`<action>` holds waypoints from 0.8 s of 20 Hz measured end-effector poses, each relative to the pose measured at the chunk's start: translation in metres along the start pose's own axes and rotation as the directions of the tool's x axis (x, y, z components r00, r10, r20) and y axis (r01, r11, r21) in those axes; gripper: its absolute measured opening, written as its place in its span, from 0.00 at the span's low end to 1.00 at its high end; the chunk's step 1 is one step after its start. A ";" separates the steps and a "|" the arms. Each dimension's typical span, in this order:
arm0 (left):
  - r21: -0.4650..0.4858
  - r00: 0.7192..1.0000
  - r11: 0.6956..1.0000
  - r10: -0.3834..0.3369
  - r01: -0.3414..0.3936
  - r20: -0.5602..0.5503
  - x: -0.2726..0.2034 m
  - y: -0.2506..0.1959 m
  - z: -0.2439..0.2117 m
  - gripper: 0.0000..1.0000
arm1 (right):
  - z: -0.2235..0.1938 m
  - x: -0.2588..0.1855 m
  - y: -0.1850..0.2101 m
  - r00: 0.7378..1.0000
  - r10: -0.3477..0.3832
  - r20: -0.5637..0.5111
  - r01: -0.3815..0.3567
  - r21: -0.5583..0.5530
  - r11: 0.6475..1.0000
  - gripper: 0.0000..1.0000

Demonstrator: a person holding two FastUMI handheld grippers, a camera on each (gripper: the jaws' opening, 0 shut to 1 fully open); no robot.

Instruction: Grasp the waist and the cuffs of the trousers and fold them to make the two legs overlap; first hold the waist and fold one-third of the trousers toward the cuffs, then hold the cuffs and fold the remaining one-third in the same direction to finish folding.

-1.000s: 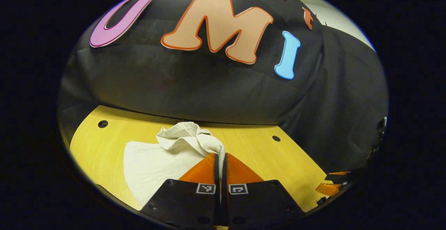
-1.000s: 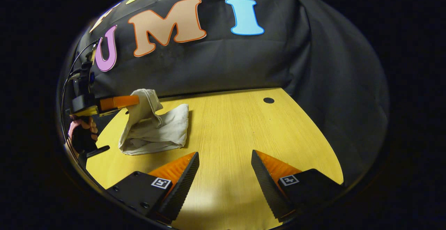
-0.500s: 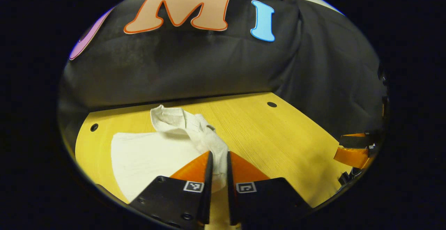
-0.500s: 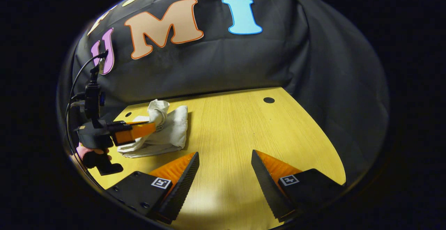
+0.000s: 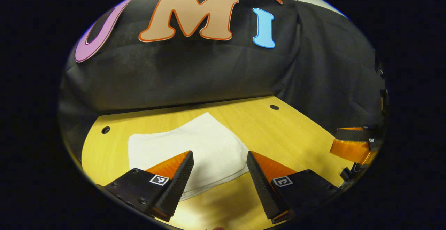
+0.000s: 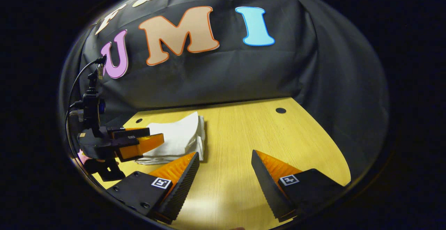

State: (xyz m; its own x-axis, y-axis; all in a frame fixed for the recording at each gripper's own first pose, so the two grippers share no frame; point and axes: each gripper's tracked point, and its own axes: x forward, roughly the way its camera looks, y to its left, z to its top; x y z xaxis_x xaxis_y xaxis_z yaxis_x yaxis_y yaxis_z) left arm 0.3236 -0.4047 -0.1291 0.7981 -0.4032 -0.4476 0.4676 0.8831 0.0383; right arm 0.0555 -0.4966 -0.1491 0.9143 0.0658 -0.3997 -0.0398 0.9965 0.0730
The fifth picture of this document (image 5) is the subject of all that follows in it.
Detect black backdrop cloth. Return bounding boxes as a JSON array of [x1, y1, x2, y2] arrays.
[[58, 0, 388, 154]]

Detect white jeans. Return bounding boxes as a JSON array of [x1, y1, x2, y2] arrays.
[[128, 112, 251, 201]]

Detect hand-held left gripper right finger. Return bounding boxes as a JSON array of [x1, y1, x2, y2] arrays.
[[246, 151, 340, 224]]

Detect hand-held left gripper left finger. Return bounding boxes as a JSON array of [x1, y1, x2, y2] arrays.
[[101, 150, 194, 223]]

